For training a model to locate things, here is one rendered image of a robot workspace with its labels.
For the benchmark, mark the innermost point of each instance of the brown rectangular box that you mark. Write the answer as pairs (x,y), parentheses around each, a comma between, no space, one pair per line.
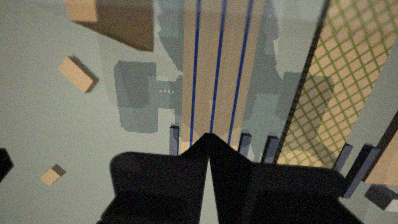
(131,22)

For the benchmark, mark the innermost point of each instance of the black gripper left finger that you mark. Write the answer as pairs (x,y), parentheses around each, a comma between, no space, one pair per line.
(182,175)

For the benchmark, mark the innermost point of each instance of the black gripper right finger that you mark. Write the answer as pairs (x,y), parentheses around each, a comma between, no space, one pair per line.
(237,181)

